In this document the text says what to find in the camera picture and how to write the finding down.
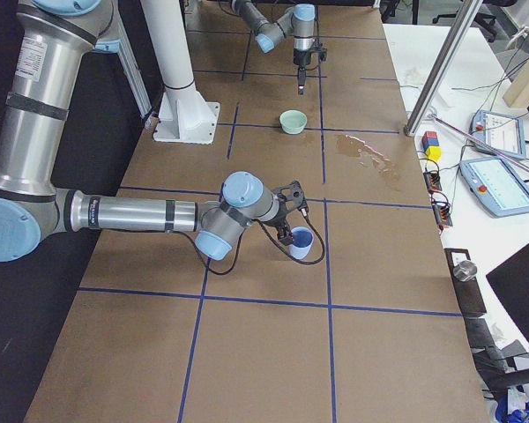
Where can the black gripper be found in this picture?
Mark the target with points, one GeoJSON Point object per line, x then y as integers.
{"type": "Point", "coordinates": [280, 219]}
{"type": "Point", "coordinates": [301, 59]}

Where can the light blue paper cup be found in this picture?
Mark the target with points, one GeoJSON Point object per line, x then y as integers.
{"type": "Point", "coordinates": [302, 243]}

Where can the mint green bowl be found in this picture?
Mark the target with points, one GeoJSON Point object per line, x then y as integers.
{"type": "Point", "coordinates": [293, 122]}

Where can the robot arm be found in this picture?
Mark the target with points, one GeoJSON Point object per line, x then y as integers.
{"type": "Point", "coordinates": [298, 21]}
{"type": "Point", "coordinates": [38, 154]}

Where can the red blue yellow block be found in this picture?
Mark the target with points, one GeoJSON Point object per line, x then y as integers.
{"type": "Point", "coordinates": [430, 145]}

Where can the orange black connector board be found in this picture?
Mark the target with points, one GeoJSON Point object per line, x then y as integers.
{"type": "Point", "coordinates": [440, 203]}

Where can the near teach pendant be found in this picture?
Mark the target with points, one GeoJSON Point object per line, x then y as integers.
{"type": "Point", "coordinates": [496, 186]}

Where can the teach pendant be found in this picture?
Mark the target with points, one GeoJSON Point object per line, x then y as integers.
{"type": "Point", "coordinates": [496, 186]}
{"type": "Point", "coordinates": [502, 132]}

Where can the far teach pendant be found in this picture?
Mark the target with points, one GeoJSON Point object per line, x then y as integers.
{"type": "Point", "coordinates": [502, 132]}

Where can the black computer monitor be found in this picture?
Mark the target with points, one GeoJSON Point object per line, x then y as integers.
{"type": "Point", "coordinates": [509, 280]}

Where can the white pedestal column base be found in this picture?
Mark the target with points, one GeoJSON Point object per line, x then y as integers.
{"type": "Point", "coordinates": [184, 115]}

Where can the aluminium frame post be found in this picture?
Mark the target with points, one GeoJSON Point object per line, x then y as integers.
{"type": "Point", "coordinates": [451, 44]}

